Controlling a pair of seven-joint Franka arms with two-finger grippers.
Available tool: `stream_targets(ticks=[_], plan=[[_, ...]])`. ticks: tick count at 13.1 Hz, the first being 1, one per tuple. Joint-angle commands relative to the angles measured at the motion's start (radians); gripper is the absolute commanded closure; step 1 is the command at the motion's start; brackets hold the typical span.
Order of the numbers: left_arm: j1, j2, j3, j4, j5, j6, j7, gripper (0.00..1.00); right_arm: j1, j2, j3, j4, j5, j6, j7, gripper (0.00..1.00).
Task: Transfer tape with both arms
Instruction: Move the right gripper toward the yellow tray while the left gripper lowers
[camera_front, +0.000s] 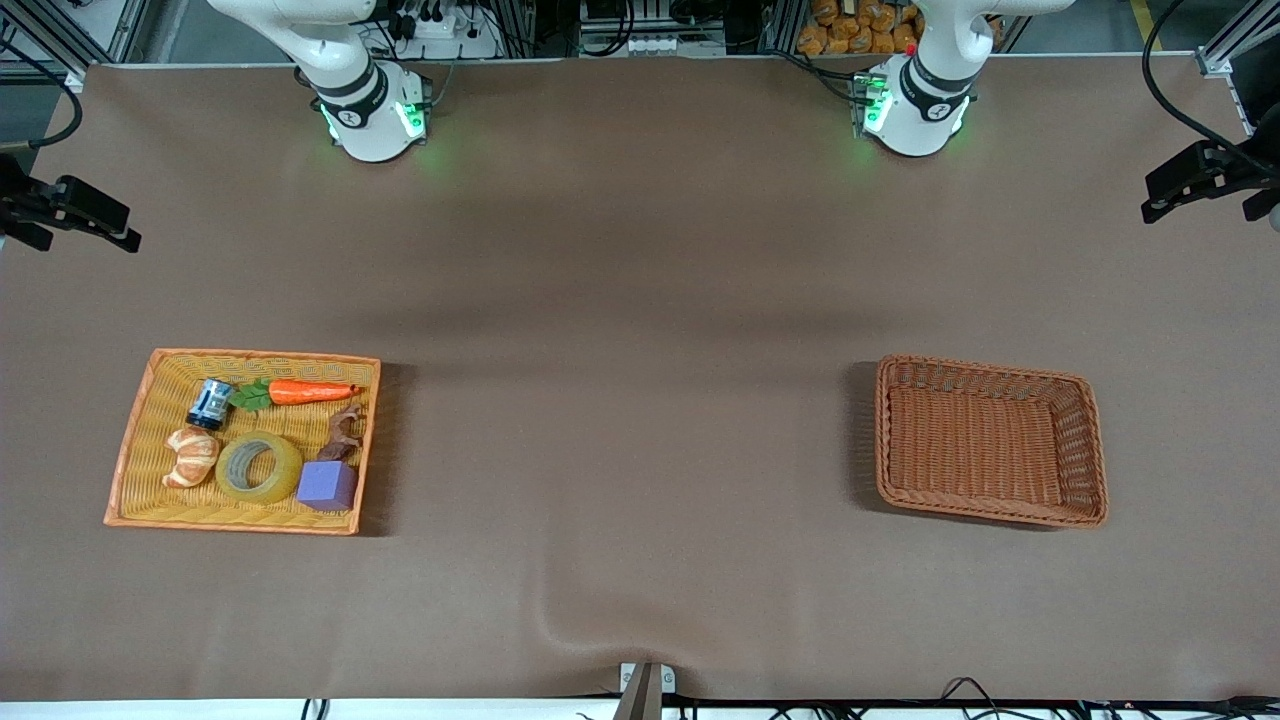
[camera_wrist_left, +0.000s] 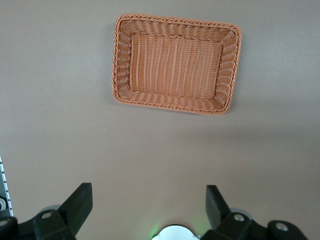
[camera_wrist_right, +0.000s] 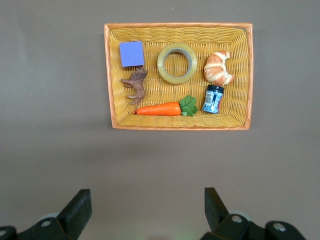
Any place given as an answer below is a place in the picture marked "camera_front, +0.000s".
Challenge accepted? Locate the yellow tape roll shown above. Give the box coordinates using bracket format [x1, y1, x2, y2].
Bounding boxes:
[215, 431, 304, 506]

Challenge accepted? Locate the small blue can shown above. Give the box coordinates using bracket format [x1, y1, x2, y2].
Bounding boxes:
[186, 378, 237, 432]

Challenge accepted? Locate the toy croissant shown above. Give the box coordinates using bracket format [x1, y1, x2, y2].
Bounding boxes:
[162, 428, 222, 489]

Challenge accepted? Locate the orange toy carrot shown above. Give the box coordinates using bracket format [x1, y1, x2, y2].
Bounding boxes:
[229, 377, 361, 414]

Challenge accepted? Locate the yellow wicker tray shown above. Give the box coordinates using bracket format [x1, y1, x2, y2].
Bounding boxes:
[103, 348, 382, 537]

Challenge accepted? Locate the brown wooden figure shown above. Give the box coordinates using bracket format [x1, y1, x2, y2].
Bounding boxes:
[318, 403, 367, 463]

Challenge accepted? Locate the brown wicker basket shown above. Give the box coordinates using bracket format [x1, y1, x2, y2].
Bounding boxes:
[875, 354, 1110, 529]

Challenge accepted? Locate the purple cube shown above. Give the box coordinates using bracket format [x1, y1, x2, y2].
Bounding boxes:
[296, 460, 359, 513]

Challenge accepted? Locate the orange toy pile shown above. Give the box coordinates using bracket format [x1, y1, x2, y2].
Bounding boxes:
[798, 0, 923, 57]

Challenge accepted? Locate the white power strip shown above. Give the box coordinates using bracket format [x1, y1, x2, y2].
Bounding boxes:
[393, 8, 503, 61]

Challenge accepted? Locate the white socket strip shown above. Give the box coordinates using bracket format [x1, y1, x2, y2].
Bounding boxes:
[598, 34, 728, 58]

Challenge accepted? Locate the brown table cloth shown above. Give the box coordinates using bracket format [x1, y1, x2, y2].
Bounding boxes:
[0, 52, 1280, 701]

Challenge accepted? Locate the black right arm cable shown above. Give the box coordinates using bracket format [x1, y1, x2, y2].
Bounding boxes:
[0, 25, 83, 153]

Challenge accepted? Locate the aluminium frame profile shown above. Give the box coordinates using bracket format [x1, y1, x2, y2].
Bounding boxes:
[0, 0, 153, 83]
[1196, 0, 1280, 78]

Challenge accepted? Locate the black looped floor cable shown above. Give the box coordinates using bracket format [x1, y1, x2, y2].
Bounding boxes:
[938, 677, 1086, 720]

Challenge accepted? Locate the metal camera bracket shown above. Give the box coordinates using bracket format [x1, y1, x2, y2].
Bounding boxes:
[619, 662, 677, 720]

